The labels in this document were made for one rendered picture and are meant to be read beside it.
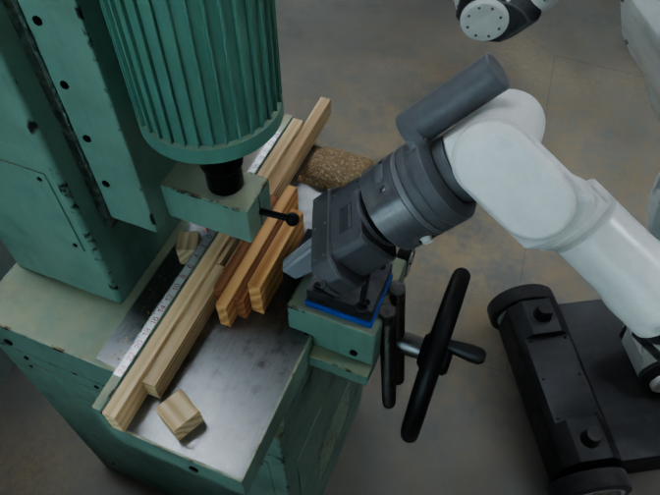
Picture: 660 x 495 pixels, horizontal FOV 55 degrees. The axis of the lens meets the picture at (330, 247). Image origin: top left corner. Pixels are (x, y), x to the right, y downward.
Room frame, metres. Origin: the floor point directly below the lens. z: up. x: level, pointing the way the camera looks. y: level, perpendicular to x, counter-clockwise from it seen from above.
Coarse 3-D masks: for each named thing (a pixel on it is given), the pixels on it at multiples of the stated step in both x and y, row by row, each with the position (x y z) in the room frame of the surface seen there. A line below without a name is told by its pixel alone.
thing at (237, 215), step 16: (176, 176) 0.61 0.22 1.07; (192, 176) 0.61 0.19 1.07; (256, 176) 0.61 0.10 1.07; (176, 192) 0.59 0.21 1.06; (192, 192) 0.58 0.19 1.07; (208, 192) 0.58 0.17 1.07; (240, 192) 0.58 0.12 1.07; (256, 192) 0.58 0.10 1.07; (176, 208) 0.59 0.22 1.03; (192, 208) 0.58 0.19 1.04; (208, 208) 0.57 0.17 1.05; (224, 208) 0.56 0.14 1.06; (240, 208) 0.55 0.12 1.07; (256, 208) 0.57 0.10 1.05; (208, 224) 0.57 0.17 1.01; (224, 224) 0.56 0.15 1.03; (240, 224) 0.55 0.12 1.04; (256, 224) 0.56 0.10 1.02
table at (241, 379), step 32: (320, 192) 0.73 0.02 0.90; (256, 320) 0.48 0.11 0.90; (288, 320) 0.48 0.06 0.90; (192, 352) 0.43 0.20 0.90; (224, 352) 0.43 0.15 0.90; (256, 352) 0.43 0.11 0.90; (288, 352) 0.43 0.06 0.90; (320, 352) 0.44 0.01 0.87; (192, 384) 0.38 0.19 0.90; (224, 384) 0.38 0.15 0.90; (256, 384) 0.38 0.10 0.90; (288, 384) 0.38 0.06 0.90; (224, 416) 0.33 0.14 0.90; (256, 416) 0.33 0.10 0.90; (160, 448) 0.29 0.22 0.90; (192, 448) 0.29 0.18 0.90; (224, 448) 0.29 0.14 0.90; (256, 448) 0.29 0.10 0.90; (224, 480) 0.25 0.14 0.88
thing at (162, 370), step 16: (320, 112) 0.89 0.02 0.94; (304, 128) 0.85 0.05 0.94; (320, 128) 0.88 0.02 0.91; (304, 144) 0.82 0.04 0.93; (288, 160) 0.77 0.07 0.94; (272, 176) 0.73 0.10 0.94; (288, 176) 0.75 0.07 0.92; (272, 192) 0.70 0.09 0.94; (208, 288) 0.51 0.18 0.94; (192, 304) 0.48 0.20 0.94; (208, 304) 0.49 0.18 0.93; (192, 320) 0.46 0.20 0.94; (176, 336) 0.43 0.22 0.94; (192, 336) 0.44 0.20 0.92; (160, 352) 0.41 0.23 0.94; (176, 352) 0.41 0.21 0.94; (160, 368) 0.38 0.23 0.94; (176, 368) 0.40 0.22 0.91; (144, 384) 0.36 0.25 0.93; (160, 384) 0.36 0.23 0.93
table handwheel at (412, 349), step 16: (464, 272) 0.55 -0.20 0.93; (448, 288) 0.51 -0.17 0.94; (464, 288) 0.51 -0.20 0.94; (448, 304) 0.47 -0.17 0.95; (448, 320) 0.45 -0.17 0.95; (416, 336) 0.49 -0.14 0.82; (432, 336) 0.43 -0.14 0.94; (448, 336) 0.43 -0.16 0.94; (400, 352) 0.47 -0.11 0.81; (416, 352) 0.47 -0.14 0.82; (432, 352) 0.41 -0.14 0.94; (448, 352) 0.46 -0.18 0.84; (432, 368) 0.39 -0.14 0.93; (416, 384) 0.37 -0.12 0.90; (432, 384) 0.37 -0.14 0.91; (416, 400) 0.36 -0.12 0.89; (416, 416) 0.34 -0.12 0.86; (416, 432) 0.34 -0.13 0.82
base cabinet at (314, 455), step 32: (64, 384) 0.50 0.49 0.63; (96, 384) 0.47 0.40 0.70; (320, 384) 0.48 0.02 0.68; (352, 384) 0.64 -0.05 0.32; (64, 416) 0.54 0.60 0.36; (96, 416) 0.49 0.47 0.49; (320, 416) 0.47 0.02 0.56; (352, 416) 0.66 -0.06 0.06; (96, 448) 0.53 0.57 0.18; (128, 448) 0.48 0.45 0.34; (288, 448) 0.35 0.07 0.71; (320, 448) 0.46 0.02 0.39; (160, 480) 0.47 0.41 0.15; (192, 480) 0.42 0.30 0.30; (256, 480) 0.35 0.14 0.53; (288, 480) 0.34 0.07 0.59; (320, 480) 0.45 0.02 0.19
